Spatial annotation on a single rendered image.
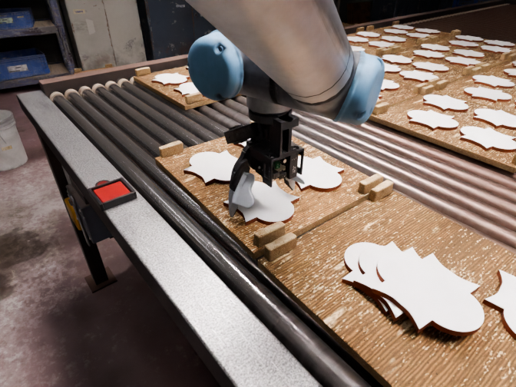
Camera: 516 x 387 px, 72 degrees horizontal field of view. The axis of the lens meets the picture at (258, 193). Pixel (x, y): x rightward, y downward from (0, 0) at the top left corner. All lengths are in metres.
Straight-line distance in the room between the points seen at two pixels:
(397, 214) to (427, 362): 0.30
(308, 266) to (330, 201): 0.19
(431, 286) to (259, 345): 0.25
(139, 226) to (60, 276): 1.38
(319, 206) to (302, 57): 0.47
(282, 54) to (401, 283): 0.39
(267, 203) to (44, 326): 1.39
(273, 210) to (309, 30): 0.46
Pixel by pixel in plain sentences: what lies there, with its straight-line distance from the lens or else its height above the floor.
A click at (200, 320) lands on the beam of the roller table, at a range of 0.55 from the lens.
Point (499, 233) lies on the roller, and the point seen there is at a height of 0.91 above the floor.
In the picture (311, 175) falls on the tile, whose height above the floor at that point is 0.95.
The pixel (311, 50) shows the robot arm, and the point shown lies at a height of 1.30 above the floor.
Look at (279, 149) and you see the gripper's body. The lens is 0.57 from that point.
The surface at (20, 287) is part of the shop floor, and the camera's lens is 2.13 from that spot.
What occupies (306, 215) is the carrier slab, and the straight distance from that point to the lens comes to 0.69.
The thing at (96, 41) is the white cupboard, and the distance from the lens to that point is 5.08.
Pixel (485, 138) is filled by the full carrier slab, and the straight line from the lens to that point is 1.11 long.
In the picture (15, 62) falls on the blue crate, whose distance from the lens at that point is 4.96.
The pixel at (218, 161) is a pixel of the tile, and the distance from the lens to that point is 0.84.
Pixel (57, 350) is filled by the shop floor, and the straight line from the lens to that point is 1.79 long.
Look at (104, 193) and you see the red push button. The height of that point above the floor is 0.93.
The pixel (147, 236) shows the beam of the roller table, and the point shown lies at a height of 0.91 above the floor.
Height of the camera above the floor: 1.35
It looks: 35 degrees down
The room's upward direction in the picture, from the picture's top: straight up
